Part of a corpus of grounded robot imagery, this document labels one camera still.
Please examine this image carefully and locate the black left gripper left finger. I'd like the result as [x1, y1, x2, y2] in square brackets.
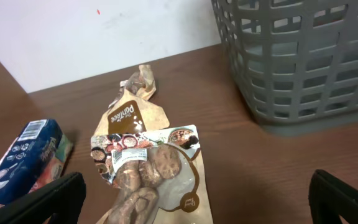
[0, 172, 86, 224]

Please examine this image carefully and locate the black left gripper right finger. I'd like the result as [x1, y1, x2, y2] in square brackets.
[308, 169, 358, 224]

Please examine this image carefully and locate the blue carton box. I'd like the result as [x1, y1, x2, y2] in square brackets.
[0, 119, 73, 208]

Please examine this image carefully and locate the beige cookie pouch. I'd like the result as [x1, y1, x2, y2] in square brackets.
[91, 124, 213, 224]

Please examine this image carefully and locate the crumpled beige Pantree pouch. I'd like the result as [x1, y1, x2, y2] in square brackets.
[94, 65, 170, 136]

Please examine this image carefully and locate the grey plastic basket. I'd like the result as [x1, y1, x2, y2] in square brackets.
[212, 0, 358, 136]

